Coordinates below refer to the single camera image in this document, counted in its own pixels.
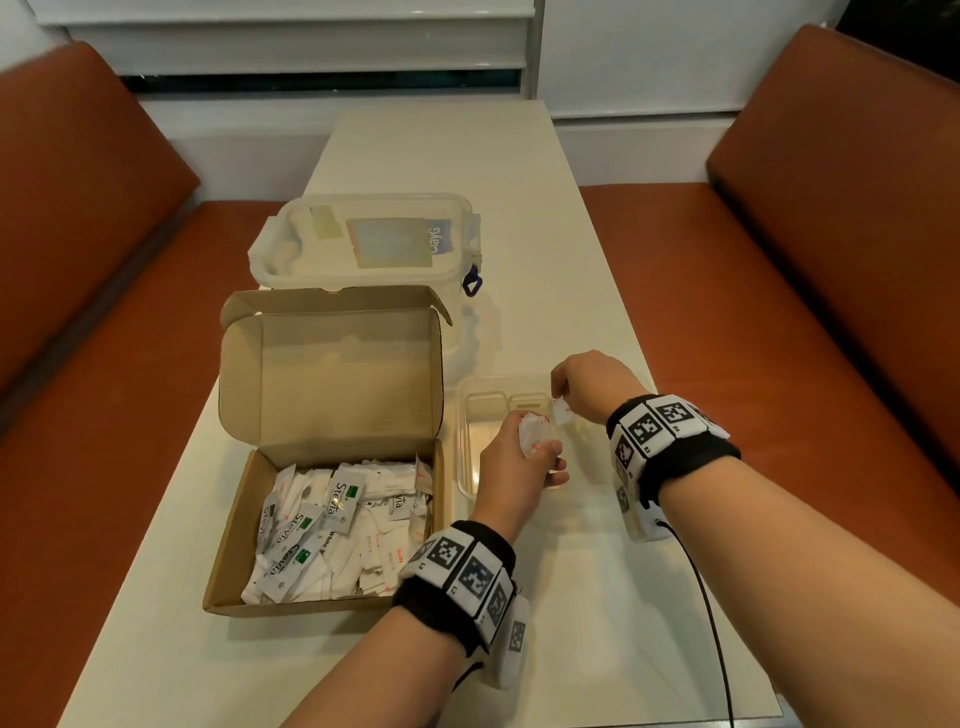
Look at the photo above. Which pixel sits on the person's left hand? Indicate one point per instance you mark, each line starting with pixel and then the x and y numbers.
pixel 510 480

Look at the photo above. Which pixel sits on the person's right hand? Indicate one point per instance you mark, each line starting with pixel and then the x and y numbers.
pixel 596 386

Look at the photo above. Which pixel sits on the person's right fingers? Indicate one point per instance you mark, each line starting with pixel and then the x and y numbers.
pixel 561 382

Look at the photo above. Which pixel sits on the person's left thumb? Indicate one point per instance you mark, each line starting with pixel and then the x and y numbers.
pixel 546 451

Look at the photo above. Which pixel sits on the white sachets bunch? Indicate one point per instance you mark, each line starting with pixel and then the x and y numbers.
pixel 535 431

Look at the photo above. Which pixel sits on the small white sachet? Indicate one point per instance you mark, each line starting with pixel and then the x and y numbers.
pixel 563 411

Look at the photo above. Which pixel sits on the person's right forearm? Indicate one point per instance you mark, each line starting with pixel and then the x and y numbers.
pixel 810 585

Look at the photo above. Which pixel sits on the person's left forearm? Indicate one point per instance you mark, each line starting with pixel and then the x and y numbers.
pixel 390 675

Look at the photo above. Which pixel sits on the clear plastic tray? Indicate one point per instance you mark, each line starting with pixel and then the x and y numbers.
pixel 487 427

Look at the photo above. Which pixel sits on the right wrist marker band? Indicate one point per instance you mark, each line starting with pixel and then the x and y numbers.
pixel 660 442

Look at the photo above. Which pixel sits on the wrist marker band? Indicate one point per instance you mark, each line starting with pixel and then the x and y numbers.
pixel 660 442
pixel 469 581

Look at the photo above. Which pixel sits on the left wrist marker band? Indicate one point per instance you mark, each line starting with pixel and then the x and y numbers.
pixel 469 581

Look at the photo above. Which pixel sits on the pile of white sachets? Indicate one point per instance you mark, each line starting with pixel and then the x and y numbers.
pixel 341 525

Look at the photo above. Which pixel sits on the brown cardboard box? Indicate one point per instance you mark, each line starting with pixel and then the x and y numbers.
pixel 330 420

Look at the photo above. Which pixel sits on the clear plastic lidded container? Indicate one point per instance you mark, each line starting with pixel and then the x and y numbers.
pixel 367 244

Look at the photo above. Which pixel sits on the orange bench seat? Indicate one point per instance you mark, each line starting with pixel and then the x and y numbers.
pixel 97 360
pixel 817 255

